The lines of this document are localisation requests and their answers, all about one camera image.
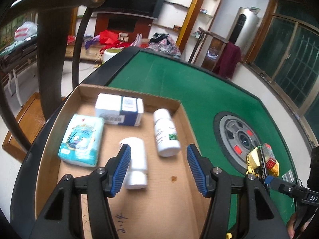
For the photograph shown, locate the white plastic bottle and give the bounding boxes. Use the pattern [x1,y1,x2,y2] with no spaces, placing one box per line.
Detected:
[119,137,148,190]

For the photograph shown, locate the white bottle green label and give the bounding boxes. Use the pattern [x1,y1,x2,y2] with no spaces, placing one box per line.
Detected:
[154,109,181,157]

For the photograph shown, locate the black marker blue cap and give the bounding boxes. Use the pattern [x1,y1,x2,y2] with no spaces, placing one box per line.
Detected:
[257,146,269,189]

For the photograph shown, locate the teal tissue pack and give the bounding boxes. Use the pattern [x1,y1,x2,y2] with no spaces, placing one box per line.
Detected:
[58,114,104,168]

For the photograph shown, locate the white and blue medicine box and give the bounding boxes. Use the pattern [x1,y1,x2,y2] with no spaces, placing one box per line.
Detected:
[95,93,144,127]

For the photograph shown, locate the small white barcode box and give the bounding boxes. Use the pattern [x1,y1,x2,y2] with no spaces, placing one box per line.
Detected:
[282,169,295,183]

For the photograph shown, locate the person's right hand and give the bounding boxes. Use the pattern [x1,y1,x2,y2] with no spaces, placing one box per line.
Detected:
[287,212,312,238]

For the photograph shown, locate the round table centre console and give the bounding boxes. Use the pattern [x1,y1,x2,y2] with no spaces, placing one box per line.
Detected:
[213,111,262,174]

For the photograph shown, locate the cardboard tray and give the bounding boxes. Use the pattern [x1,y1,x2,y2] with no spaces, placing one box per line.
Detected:
[30,84,209,238]

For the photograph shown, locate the white green stool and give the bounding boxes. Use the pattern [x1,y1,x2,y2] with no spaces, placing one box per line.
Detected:
[102,48,124,63]

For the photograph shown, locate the maroon cloth on chair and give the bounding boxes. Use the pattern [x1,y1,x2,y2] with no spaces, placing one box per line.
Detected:
[213,42,242,79]

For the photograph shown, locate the red bag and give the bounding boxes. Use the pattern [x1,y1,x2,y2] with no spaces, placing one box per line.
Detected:
[99,30,125,51]

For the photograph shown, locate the patterned clothes pile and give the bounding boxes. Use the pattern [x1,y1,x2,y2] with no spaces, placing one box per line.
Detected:
[148,32,181,58]

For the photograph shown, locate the silver standing air conditioner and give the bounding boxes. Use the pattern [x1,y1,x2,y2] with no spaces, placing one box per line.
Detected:
[228,7,259,52]

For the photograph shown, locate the window with green grille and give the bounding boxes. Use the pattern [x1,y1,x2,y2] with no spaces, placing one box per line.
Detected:
[245,0,318,147]

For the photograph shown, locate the white plastic bag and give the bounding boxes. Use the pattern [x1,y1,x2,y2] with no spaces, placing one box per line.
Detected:
[14,22,37,41]

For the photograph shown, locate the dark wooden chair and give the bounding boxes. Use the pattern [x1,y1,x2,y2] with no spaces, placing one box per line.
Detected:
[0,0,107,152]

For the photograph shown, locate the wooden chair by wall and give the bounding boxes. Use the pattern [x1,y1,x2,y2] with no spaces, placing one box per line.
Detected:
[188,27,229,72]

